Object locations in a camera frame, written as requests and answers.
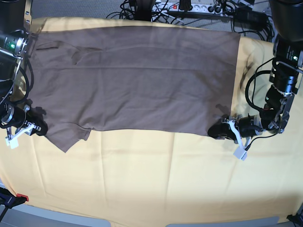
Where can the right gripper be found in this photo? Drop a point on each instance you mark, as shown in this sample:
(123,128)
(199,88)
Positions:
(13,116)

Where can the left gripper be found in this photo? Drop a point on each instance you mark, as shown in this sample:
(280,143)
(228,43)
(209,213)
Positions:
(249,126)

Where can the brown T-shirt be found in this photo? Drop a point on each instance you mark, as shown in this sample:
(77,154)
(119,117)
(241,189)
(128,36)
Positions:
(131,77)

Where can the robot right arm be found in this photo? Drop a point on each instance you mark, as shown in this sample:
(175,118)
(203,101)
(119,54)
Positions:
(15,22)

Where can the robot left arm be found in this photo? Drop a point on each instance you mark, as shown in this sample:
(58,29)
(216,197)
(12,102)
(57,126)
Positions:
(287,65)

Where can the blue clamp with red tip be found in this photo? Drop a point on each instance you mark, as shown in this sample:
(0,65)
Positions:
(9,200)

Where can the black power adapter box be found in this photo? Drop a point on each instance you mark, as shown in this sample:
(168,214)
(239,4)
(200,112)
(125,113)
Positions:
(250,17)

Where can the black clamp at right corner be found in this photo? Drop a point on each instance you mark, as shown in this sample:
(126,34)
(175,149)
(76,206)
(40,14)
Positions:
(296,219)

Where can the white power strip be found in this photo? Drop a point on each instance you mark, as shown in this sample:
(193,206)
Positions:
(195,9)

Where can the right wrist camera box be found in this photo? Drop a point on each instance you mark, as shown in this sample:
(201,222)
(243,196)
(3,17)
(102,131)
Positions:
(12,142)

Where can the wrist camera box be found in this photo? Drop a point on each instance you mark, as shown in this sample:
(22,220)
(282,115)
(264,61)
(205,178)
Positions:
(12,142)
(240,153)

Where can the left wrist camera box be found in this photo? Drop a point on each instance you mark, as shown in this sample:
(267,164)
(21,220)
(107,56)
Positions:
(240,153)

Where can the black center stand post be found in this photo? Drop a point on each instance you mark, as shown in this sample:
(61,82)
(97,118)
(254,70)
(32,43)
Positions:
(144,10)

